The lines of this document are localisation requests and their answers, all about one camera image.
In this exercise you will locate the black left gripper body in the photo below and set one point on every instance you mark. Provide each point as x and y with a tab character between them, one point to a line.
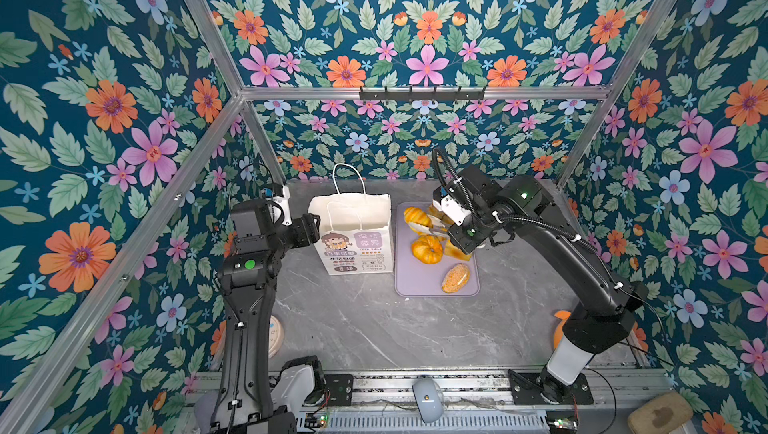
301	232

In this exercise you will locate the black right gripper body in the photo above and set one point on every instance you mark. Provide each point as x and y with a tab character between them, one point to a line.
473	230

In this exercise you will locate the metal tongs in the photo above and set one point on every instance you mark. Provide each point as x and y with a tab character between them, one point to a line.
438	230

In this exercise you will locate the oval seeded bread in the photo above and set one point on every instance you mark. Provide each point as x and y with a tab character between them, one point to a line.
456	278

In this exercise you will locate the small striped yellow bread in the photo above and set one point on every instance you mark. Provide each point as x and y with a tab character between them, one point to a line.
415	214

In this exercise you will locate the white paper bag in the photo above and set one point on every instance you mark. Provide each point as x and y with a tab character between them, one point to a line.
355	233

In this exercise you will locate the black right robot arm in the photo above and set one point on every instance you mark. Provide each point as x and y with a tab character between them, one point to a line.
534	211

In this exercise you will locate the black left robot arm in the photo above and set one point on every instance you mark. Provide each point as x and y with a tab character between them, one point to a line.
248	399

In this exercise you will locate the square toast bread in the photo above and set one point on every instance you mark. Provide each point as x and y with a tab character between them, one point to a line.
452	251

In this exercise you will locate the round pumpkin bread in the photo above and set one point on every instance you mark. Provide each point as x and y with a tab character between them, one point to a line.
427	249

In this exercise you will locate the twisted bread top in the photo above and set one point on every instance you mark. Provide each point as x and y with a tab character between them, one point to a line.
436	215

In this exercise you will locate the purple cutting mat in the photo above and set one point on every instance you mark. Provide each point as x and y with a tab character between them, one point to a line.
415	279

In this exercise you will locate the round beige clock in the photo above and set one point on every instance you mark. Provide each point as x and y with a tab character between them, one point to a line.
276	336

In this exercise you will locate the orange plush toy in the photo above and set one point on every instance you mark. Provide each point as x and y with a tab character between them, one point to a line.
562	316

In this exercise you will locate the black hook rack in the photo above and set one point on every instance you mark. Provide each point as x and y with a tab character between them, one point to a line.
411	93

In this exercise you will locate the tan sponge block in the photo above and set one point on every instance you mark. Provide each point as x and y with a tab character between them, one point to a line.
663	414

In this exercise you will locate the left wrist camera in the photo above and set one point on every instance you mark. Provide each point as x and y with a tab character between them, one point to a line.
278	197

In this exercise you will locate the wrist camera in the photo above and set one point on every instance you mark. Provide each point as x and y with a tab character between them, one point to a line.
278	197
453	210

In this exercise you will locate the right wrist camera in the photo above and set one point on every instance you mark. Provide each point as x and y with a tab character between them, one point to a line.
453	210

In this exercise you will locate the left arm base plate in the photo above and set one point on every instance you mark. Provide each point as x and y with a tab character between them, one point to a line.
340	389

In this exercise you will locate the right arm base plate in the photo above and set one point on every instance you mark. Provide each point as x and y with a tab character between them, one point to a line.
534	388

